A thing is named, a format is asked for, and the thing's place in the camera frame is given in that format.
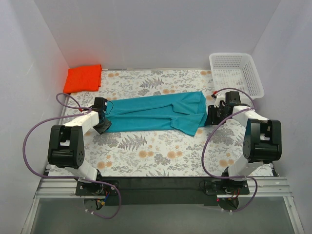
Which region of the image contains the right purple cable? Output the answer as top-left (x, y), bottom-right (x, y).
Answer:
top-left (202, 87), bottom-right (258, 213)

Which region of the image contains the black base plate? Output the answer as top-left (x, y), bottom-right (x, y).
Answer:
top-left (75, 177), bottom-right (250, 206)

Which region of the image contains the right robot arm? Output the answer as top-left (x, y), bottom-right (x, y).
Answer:
top-left (201, 105), bottom-right (282, 194)

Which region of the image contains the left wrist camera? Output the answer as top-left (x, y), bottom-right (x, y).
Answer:
top-left (92, 97), bottom-right (108, 112)

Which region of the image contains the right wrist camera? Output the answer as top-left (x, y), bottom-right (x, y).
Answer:
top-left (225, 91), bottom-right (241, 106)

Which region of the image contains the folded orange t shirt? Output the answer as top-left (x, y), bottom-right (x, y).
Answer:
top-left (63, 64), bottom-right (102, 94)

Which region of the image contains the teal t shirt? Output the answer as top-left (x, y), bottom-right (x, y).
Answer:
top-left (107, 91), bottom-right (207, 137)

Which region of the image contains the aluminium frame rail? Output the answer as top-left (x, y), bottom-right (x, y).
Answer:
top-left (35, 179), bottom-right (79, 198)

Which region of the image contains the white plastic basket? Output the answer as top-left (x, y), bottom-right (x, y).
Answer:
top-left (209, 53), bottom-right (265, 105)

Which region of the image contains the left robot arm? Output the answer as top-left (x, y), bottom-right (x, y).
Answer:
top-left (47, 110), bottom-right (112, 195)

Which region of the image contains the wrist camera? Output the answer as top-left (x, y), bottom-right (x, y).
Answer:
top-left (225, 91), bottom-right (241, 106)
top-left (92, 97), bottom-right (108, 112)

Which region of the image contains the floral patterned table mat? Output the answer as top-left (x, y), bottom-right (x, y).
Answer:
top-left (63, 70), bottom-right (245, 176)

